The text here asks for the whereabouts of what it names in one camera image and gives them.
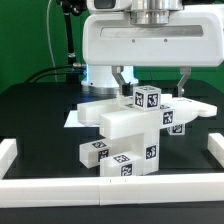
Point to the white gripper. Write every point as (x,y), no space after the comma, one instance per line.
(189,39)

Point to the white tagged cube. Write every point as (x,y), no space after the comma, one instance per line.
(176,130)
(146,97)

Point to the white chair back frame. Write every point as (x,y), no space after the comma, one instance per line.
(118,118)

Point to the white chair seat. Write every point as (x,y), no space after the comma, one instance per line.
(145,145)

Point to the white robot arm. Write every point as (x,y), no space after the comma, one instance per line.
(99,78)

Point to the white tagged base sheet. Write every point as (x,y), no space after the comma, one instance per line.
(72,120)

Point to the white U-shaped fence wall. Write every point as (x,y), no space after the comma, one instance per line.
(101,191)

